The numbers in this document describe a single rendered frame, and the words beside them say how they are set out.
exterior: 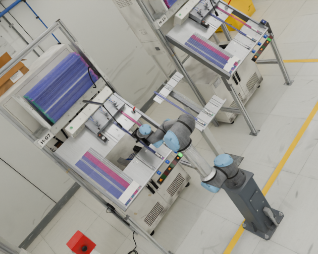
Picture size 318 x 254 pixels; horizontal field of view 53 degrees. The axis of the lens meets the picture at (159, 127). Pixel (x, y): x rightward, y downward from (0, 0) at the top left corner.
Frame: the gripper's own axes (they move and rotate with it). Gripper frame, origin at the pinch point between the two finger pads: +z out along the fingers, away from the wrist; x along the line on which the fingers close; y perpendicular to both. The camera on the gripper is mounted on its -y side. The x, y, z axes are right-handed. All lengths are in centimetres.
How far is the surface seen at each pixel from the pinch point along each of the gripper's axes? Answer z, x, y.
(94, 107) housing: 4.2, 2.1, 43.4
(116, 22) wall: 136, -142, 118
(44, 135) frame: -2, 44, 55
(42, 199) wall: 184, 87, 37
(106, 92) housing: 4.5, -13.9, 44.5
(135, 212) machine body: 38, 41, -40
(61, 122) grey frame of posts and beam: 3, 28, 53
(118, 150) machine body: 65, 3, 6
